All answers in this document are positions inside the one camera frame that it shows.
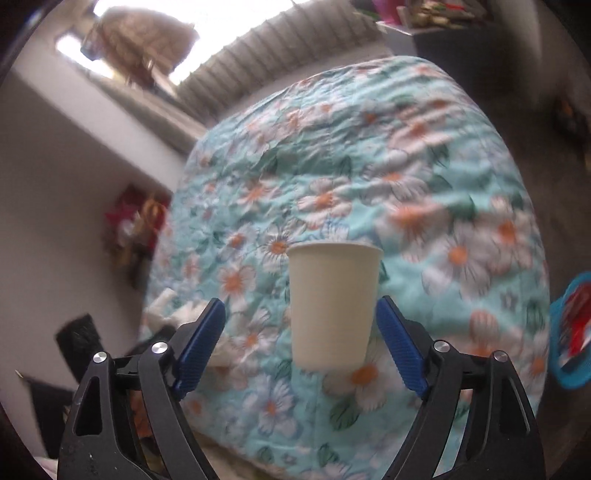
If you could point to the red gift bag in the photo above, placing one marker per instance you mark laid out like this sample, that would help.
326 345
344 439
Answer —
124 207

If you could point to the grey cabinet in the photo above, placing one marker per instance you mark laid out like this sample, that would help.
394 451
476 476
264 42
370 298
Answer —
461 50

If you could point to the window railing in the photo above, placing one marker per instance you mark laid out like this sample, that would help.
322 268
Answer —
277 55

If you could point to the beige paper cup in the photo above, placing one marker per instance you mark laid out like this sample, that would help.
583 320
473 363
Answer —
332 304

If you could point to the blue plastic basket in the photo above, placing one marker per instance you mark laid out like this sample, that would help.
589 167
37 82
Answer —
561 376

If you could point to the beige hanging jacket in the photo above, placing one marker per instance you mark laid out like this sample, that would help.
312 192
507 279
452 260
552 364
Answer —
138 46

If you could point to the floral turquoise blanket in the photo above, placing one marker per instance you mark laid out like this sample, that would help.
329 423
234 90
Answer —
346 161

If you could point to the dark cloth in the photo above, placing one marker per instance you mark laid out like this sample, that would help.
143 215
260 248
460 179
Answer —
46 406

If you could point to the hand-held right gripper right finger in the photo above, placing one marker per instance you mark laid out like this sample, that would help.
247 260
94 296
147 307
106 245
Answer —
399 346

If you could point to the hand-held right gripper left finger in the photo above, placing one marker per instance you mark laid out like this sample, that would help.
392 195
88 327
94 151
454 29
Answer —
201 346

